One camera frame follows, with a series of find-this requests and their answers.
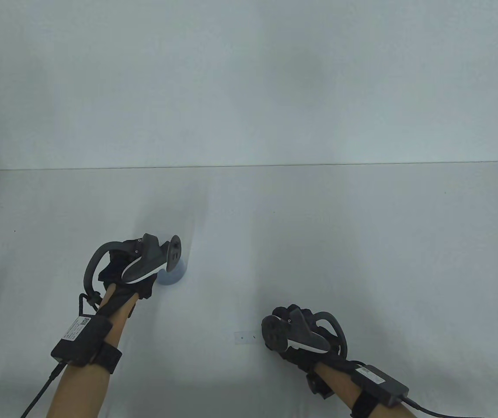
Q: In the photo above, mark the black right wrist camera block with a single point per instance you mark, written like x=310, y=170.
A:
x=318, y=386

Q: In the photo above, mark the grey hand controller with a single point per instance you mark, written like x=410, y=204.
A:
x=146, y=261
x=301, y=333

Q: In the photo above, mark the person's left hand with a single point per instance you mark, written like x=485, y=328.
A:
x=112, y=270

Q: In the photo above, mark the person's right forearm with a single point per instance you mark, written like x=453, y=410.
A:
x=340, y=387

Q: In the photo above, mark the black wrist camera block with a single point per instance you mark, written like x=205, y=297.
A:
x=318, y=386
x=131, y=311

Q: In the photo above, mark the clear glass slide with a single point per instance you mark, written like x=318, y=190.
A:
x=244, y=338

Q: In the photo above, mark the black left wrist camera block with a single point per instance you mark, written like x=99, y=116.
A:
x=131, y=311

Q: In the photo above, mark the black right wrist sensor box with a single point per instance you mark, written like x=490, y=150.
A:
x=381, y=385

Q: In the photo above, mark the grey left hand controller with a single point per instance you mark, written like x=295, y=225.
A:
x=146, y=261

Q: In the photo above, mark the black left wrist sensor box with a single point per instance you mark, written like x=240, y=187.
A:
x=81, y=342

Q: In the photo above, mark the black wrist sensor box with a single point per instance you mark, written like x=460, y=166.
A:
x=81, y=342
x=381, y=385

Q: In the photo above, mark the person's right hand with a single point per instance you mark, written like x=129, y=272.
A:
x=301, y=359

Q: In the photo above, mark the clear beaker blue dye solution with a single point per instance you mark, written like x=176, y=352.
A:
x=174, y=275

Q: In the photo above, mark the grey right hand controller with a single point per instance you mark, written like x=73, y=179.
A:
x=301, y=333

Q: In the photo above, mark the person's left forearm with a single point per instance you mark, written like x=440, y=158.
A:
x=83, y=387

